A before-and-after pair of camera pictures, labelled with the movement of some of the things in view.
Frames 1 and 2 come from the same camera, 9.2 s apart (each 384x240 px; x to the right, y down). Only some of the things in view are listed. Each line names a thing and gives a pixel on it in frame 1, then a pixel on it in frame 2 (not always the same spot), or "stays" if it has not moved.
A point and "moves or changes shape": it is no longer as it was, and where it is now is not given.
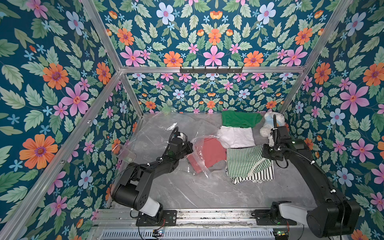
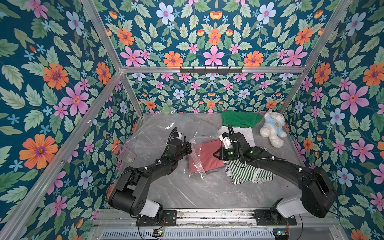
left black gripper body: (183, 150) stays
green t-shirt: (240, 119) stays
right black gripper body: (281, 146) → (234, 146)
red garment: (207, 151) moves or changes shape
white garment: (232, 137) stays
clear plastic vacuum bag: (168, 137) stays
